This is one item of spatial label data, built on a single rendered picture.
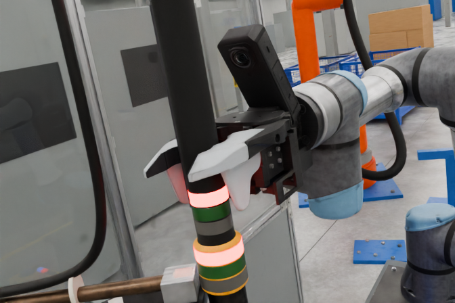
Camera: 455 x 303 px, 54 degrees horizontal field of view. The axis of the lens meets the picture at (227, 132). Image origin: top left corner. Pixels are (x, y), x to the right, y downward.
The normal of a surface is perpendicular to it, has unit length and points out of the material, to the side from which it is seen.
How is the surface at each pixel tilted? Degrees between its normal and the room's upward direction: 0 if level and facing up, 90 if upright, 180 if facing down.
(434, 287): 73
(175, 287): 90
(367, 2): 90
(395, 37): 90
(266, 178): 90
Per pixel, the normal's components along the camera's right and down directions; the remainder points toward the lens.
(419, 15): -0.59, 0.28
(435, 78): -0.79, 0.08
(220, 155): 0.15, -0.62
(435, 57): -0.61, -0.57
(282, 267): 0.80, 0.00
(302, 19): -0.11, 0.34
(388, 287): -0.14, -0.96
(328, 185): -0.41, 0.28
